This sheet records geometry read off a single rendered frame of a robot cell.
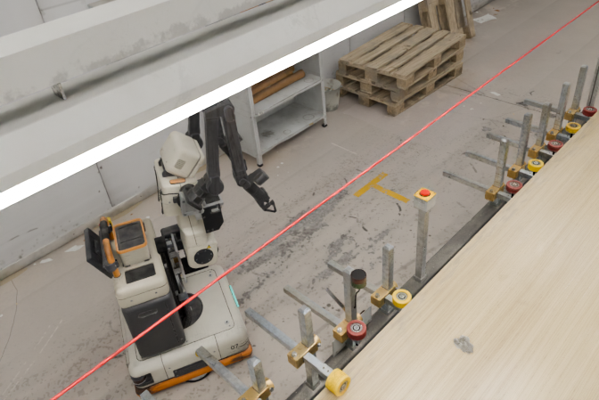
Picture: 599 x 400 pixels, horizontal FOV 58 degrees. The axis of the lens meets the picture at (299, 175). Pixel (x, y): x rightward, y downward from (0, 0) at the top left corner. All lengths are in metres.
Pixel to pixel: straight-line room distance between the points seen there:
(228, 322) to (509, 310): 1.54
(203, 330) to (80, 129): 2.53
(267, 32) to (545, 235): 2.11
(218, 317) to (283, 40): 2.48
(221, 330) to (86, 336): 1.02
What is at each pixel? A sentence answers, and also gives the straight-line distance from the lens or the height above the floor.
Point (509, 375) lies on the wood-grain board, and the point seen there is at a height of 0.90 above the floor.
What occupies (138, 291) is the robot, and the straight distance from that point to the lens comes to 2.76.
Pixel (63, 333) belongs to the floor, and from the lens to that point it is 3.87.
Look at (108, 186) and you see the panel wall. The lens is 4.50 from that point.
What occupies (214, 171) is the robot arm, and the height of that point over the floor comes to 1.31.
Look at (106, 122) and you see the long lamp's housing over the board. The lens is 0.71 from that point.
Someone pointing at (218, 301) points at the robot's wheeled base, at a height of 0.28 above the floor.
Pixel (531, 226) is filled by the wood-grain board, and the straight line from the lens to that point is 2.78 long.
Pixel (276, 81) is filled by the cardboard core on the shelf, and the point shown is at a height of 0.57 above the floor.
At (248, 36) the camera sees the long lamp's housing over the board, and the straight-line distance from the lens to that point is 0.83.
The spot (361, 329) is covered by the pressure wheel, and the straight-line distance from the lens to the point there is 2.24.
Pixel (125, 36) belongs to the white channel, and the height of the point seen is 2.44.
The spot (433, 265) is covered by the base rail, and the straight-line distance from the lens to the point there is 2.79.
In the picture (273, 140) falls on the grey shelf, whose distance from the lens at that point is 4.89.
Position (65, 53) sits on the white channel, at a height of 2.44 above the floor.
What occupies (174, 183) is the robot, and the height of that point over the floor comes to 1.24.
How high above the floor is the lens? 2.66
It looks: 35 degrees down
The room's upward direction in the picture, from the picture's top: 6 degrees counter-clockwise
